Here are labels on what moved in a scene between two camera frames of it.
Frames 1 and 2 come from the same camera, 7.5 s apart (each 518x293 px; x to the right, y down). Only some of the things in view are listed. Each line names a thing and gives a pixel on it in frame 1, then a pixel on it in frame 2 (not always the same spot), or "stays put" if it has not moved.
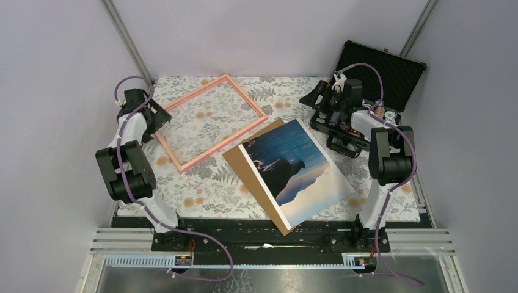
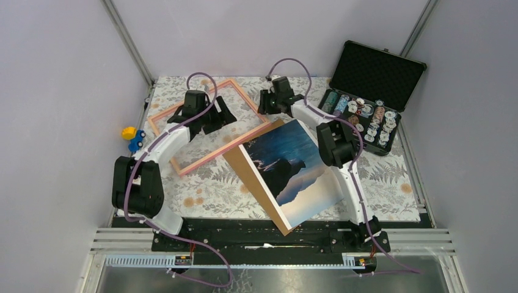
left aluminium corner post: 123,33 stays put
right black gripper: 310,99 → 264,107
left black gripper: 161,116 → 226,116
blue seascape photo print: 299,177 stays put
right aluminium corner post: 426,13 stays put
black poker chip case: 373,86 stays put
